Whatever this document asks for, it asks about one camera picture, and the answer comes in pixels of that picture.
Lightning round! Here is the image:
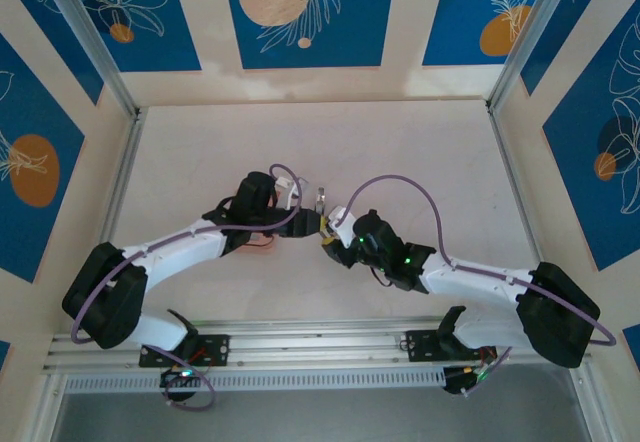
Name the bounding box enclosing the black electronics board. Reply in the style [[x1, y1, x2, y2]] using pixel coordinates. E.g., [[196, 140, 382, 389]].
[[158, 365, 202, 406], [442, 364, 490, 397]]

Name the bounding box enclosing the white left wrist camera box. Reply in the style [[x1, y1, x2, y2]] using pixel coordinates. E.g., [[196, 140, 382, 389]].
[[273, 175, 307, 212]]

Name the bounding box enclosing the aluminium frame post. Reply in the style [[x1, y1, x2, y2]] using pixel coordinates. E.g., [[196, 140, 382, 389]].
[[485, 0, 577, 111], [35, 0, 142, 119]]

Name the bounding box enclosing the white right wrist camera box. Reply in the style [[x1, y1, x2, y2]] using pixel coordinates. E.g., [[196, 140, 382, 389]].
[[327, 205, 357, 243]]

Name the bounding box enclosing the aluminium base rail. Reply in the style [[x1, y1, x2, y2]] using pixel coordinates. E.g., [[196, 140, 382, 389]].
[[42, 315, 596, 376]]

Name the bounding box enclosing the blue floral wall panel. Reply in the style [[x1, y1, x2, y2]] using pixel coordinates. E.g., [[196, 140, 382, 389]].
[[64, 0, 202, 73], [519, 0, 640, 97], [0, 34, 86, 284], [0, 0, 105, 107], [422, 0, 557, 67], [542, 9, 640, 272]]

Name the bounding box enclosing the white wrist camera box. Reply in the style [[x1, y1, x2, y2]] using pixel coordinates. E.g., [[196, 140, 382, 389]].
[[327, 205, 357, 243], [273, 175, 307, 212]]

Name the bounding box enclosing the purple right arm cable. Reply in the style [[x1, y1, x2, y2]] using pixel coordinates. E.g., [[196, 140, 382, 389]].
[[343, 174, 617, 398]]

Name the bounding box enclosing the slotted grey cable duct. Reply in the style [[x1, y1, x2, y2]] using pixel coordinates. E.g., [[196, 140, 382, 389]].
[[63, 367, 447, 394]]

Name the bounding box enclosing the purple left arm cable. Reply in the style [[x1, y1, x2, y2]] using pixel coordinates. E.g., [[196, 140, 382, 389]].
[[71, 163, 304, 412]]

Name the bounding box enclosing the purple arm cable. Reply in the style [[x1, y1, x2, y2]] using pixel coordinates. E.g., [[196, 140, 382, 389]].
[[71, 163, 304, 412], [343, 174, 617, 398]]

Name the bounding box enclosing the blue panel with peach circle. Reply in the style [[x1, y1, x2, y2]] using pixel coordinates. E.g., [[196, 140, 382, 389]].
[[221, 0, 399, 70]]

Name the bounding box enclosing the aluminium side rail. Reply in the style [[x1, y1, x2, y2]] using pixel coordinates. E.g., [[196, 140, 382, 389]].
[[487, 101, 544, 266], [97, 106, 147, 268]]

